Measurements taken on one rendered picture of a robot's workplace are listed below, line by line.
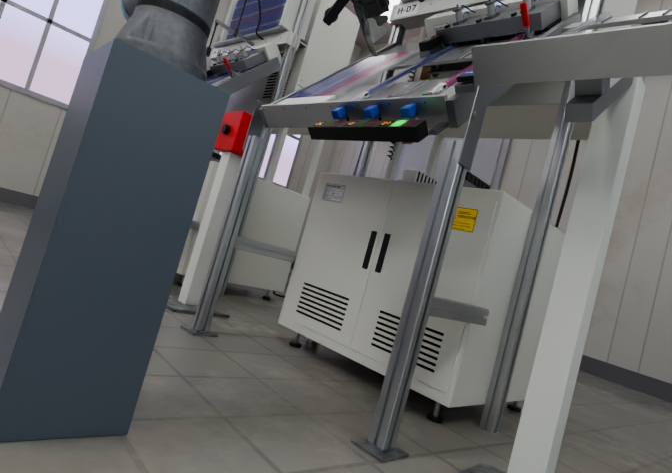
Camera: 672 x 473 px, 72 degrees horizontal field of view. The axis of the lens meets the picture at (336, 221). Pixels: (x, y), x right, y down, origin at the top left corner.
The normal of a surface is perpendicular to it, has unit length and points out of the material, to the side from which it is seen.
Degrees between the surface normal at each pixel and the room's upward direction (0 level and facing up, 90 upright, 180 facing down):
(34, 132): 90
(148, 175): 90
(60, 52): 90
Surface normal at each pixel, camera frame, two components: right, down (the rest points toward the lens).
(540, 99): -0.67, -0.24
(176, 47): 0.67, -0.18
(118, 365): 0.64, 0.13
